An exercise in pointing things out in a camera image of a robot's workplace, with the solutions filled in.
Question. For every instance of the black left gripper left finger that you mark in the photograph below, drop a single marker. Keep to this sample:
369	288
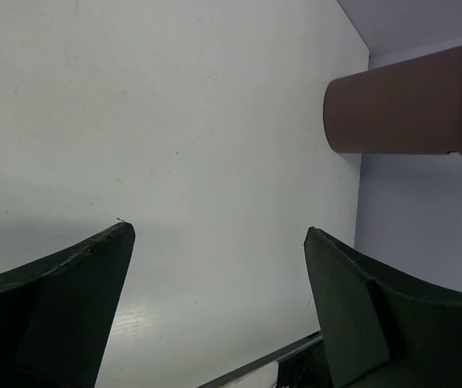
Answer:
56	312

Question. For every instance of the aluminium table frame rail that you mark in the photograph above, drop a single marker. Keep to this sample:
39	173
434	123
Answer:
278	355

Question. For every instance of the white foil covered front board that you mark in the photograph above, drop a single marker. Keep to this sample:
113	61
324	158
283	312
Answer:
263	377

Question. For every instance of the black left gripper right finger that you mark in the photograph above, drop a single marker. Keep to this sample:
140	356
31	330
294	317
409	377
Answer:
382	327

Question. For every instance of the brown plastic waste bin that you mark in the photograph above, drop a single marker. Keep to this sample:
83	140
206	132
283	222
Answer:
410	107

